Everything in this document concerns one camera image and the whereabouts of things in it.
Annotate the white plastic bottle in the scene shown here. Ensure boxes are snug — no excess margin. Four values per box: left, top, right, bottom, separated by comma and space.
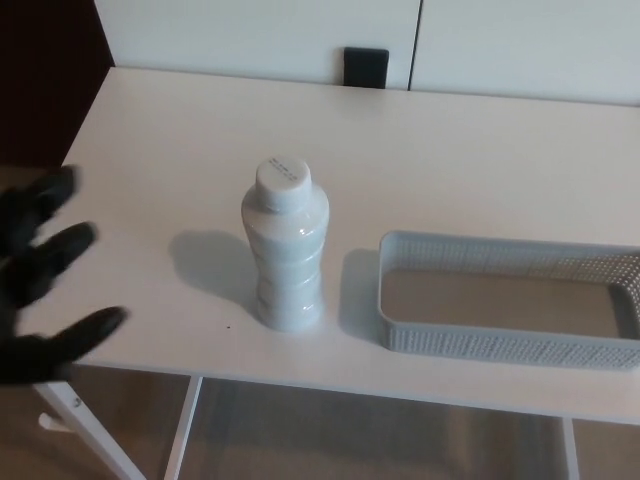
240, 155, 333, 333

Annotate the grey perforated plastic basket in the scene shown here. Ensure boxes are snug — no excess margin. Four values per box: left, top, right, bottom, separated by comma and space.
376, 229, 640, 372

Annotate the black wall socket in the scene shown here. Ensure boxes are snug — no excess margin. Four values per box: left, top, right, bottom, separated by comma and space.
343, 46, 391, 90

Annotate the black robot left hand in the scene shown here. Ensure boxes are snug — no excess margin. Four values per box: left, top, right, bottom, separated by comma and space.
0, 164, 129, 389

